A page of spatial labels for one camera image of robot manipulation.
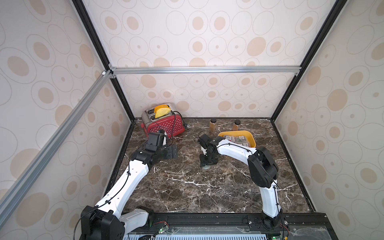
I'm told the red polka dot toaster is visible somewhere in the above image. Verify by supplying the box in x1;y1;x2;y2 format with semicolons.
141;103;186;138

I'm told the cinnamon spice bottle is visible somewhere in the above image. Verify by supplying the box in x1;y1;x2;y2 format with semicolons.
210;118;217;133
232;120;241;131

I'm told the black toaster power cable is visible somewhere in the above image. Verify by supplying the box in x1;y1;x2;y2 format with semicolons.
166;110;193;148

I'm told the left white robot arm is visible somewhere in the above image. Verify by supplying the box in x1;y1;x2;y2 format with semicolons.
76;130;178;240

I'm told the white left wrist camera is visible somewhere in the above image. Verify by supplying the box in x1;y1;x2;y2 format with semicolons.
163;132;168;146

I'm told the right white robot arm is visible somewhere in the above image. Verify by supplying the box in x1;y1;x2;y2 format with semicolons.
198;134;282;231

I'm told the right cinnamon spice bottle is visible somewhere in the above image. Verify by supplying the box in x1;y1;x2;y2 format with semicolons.
232;120;241;131

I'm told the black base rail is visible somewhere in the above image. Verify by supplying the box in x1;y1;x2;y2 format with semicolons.
79;212;338;240

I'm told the left cinnamon spice bottle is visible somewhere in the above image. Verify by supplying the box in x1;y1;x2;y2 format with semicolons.
210;118;217;133

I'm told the yellow plastic storage tray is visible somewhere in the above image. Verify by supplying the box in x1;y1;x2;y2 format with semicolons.
219;130;256;148

